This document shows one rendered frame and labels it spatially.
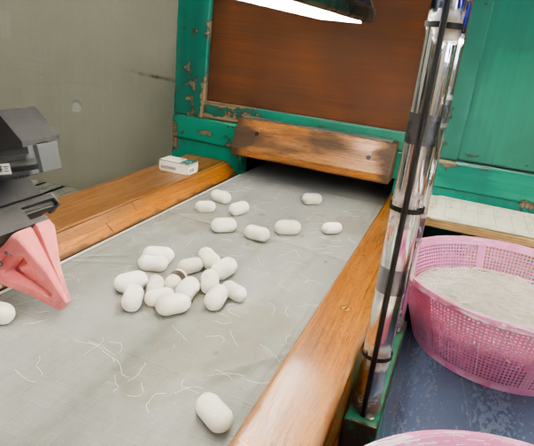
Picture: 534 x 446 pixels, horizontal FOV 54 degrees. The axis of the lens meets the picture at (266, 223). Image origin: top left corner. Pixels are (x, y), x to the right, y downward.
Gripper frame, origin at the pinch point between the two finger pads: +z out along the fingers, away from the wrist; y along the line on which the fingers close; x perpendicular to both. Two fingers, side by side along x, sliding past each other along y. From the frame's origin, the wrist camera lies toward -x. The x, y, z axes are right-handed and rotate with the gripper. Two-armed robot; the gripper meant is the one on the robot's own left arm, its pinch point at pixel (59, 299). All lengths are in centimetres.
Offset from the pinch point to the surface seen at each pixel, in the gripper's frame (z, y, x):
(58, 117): -83, 135, 88
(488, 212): 28, 54, -26
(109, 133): -64, 137, 76
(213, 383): 14.4, -1.7, -9.5
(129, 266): 0.3, 12.7, 2.2
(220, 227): 2.7, 28.1, -1.3
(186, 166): -10.4, 44.1, 5.7
